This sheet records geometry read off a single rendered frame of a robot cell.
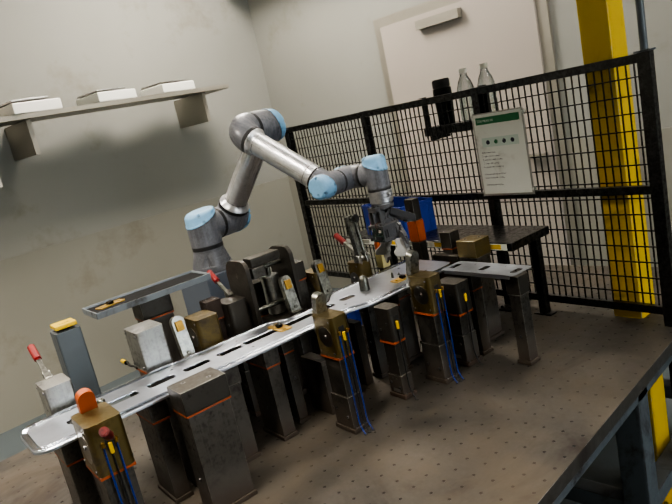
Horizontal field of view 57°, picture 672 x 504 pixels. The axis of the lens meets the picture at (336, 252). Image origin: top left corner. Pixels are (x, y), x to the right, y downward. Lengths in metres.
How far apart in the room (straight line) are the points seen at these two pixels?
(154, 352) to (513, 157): 1.39
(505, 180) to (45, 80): 3.48
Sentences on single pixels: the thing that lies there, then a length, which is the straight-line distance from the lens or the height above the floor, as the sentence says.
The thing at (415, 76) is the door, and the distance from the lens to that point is 4.72.
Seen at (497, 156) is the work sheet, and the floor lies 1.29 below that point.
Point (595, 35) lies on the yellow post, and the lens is 2.18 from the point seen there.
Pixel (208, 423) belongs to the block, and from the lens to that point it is 1.56.
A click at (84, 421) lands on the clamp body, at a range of 1.45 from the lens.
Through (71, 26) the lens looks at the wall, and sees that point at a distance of 5.12.
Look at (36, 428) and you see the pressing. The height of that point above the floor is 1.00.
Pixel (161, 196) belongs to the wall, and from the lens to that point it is 5.18.
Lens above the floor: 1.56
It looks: 12 degrees down
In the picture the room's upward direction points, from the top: 12 degrees counter-clockwise
